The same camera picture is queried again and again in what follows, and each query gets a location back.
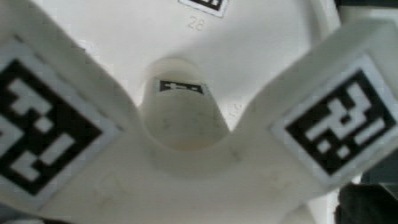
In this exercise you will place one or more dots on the white cylindrical table leg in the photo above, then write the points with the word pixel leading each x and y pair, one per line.
pixel 180 111

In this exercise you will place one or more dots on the white cross-shaped table base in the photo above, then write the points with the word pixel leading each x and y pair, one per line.
pixel 336 127

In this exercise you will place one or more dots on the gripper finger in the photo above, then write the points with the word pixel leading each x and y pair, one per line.
pixel 367 205

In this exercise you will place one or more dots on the white round table top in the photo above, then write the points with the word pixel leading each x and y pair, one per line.
pixel 239 183

